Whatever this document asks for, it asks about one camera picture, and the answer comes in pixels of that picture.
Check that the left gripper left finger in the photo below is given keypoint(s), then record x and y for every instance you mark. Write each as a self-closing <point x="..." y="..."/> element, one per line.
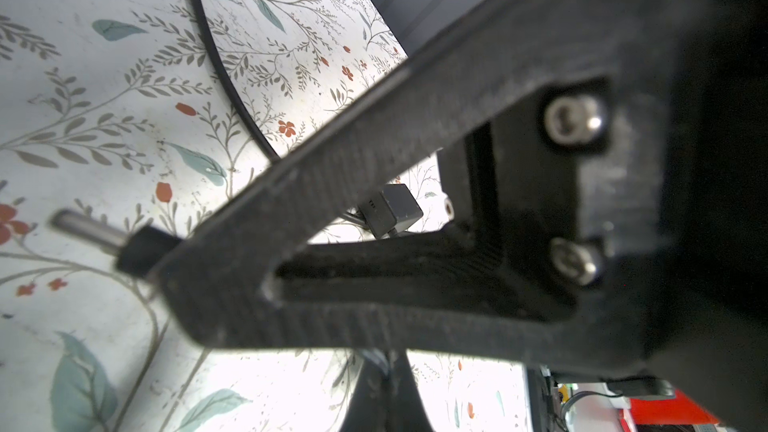
<point x="368" y="404"/>

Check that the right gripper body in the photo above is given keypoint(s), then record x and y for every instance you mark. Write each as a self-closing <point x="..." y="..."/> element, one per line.
<point x="698" y="202"/>

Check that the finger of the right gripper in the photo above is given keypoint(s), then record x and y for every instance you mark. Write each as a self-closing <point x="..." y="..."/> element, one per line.
<point x="511" y="129"/>

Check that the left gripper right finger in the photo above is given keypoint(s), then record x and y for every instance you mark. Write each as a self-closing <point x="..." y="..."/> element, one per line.
<point x="406" y="412"/>

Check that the floral patterned table mat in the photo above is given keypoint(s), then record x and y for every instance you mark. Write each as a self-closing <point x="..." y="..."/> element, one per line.
<point x="112" y="108"/>

